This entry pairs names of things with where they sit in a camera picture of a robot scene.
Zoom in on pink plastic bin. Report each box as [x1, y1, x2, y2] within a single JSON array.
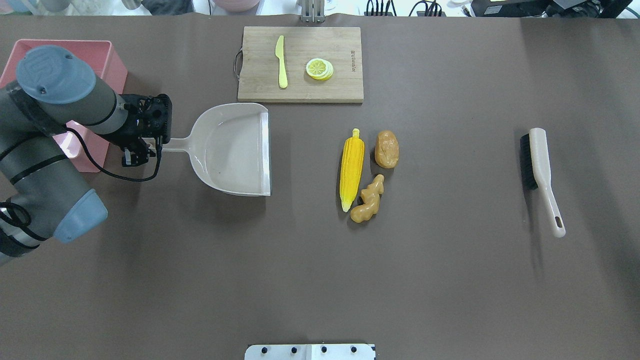
[[1, 39, 128, 173]]

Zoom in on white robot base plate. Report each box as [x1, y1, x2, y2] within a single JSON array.
[[244, 342, 377, 360]]

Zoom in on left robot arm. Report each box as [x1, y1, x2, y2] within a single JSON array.
[[0, 44, 172, 265]]

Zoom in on yellow toy corn cob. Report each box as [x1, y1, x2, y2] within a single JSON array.
[[339, 128, 365, 213]]

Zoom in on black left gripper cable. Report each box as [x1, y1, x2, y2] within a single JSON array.
[[65, 127, 163, 183]]

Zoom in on beige plastic dustpan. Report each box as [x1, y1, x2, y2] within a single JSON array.
[[162, 102, 272, 197]]

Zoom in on beige hand brush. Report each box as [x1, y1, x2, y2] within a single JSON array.
[[519, 127, 567, 239]]

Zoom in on yellow plastic knife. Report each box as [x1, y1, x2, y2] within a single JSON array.
[[274, 35, 288, 89]]

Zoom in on tan toy ginger root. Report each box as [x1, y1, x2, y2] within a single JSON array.
[[350, 174, 386, 224]]

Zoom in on brown toy potato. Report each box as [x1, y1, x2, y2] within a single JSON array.
[[374, 130, 400, 169]]

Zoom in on yellow lemon slices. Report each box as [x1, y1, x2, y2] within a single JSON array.
[[305, 58, 334, 81]]

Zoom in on wooden cutting board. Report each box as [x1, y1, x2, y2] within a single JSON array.
[[237, 26, 364, 104]]

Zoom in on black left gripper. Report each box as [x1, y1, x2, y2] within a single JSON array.
[[107, 93, 173, 167]]

